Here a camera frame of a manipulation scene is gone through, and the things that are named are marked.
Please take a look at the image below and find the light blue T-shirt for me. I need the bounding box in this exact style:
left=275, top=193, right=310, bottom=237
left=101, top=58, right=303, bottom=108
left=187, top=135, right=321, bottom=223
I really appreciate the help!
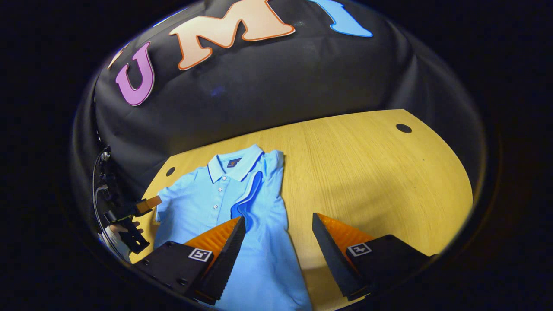
left=153, top=144, right=312, bottom=311

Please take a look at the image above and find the thin black cable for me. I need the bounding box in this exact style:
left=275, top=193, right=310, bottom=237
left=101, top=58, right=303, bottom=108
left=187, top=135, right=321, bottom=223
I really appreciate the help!
left=92, top=149, right=130, bottom=260

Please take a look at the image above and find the black backdrop cloth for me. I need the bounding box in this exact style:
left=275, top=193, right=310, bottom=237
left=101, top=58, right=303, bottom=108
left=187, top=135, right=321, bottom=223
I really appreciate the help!
left=71, top=0, right=488, bottom=260

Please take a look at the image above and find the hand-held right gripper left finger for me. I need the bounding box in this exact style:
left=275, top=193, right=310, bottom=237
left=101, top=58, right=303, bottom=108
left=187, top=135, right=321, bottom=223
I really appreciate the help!
left=134, top=216, right=246, bottom=305

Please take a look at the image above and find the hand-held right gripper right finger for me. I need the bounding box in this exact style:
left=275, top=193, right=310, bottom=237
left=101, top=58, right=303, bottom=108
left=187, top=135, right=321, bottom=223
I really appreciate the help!
left=312, top=213, right=437, bottom=302

